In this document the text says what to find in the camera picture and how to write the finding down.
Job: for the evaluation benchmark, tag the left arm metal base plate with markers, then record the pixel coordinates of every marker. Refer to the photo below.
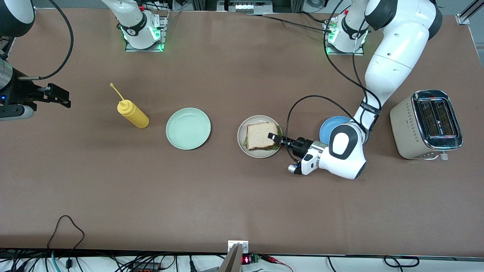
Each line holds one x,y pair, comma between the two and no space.
346,53

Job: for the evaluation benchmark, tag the silver camera mount bracket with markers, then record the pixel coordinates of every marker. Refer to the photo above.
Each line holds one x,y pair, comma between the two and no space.
231,245

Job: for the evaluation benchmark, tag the beige chrome toaster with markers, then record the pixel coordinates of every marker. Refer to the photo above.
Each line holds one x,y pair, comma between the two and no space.
406,132

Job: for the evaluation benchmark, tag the bread slice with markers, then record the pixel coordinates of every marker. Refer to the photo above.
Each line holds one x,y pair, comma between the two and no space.
259,136

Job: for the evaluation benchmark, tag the pale green plate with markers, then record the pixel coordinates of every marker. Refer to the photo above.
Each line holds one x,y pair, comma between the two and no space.
188,129

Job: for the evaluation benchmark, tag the grey camera mount bar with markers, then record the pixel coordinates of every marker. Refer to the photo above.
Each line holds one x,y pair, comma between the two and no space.
231,262

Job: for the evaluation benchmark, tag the blue plate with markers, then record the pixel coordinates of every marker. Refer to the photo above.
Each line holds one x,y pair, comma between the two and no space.
329,130

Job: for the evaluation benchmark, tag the lit control box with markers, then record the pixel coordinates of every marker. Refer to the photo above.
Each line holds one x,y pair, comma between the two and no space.
245,6

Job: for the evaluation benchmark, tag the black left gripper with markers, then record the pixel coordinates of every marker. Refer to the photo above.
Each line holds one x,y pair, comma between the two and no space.
303,146

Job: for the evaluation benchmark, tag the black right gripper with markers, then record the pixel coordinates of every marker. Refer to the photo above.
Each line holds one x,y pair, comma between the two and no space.
19,91

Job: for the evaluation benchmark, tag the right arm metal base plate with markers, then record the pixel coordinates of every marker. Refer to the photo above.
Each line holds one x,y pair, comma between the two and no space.
143,50

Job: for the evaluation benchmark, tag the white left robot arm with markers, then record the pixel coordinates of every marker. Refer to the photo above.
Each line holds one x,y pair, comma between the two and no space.
397,56

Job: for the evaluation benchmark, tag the circuit board with red display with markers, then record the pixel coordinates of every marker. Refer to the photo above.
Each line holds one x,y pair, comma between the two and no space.
246,260

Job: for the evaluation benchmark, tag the red clip lead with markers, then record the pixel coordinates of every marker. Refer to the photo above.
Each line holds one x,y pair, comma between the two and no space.
276,260

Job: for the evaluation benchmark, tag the green lettuce leaf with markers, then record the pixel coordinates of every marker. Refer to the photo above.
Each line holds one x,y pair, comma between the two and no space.
270,148

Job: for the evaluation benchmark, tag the aluminium frame profile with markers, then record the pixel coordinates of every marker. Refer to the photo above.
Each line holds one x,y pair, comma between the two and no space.
463,18

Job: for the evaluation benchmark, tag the yellow squeeze bottle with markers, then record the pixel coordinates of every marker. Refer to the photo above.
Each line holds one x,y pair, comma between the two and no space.
134,115

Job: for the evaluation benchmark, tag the beige plate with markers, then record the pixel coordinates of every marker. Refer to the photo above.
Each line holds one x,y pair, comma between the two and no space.
261,154

